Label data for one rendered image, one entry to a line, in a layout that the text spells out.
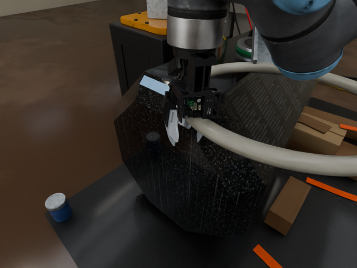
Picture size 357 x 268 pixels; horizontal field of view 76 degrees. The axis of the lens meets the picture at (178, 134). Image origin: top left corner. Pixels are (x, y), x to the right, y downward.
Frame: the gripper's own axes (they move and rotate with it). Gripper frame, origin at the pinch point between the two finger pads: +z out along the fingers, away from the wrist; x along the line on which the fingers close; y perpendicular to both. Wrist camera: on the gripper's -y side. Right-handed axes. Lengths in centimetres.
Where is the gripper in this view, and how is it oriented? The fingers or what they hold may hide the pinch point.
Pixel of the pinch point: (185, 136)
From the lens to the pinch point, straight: 50.8
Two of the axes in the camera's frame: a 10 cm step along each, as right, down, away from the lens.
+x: 9.6, -1.4, 2.5
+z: -0.3, 8.1, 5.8
